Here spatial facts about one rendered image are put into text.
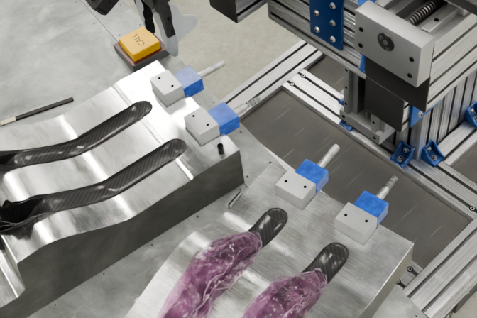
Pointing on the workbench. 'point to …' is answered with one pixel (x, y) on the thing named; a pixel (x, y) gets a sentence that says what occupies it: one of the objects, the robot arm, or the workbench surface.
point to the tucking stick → (36, 111)
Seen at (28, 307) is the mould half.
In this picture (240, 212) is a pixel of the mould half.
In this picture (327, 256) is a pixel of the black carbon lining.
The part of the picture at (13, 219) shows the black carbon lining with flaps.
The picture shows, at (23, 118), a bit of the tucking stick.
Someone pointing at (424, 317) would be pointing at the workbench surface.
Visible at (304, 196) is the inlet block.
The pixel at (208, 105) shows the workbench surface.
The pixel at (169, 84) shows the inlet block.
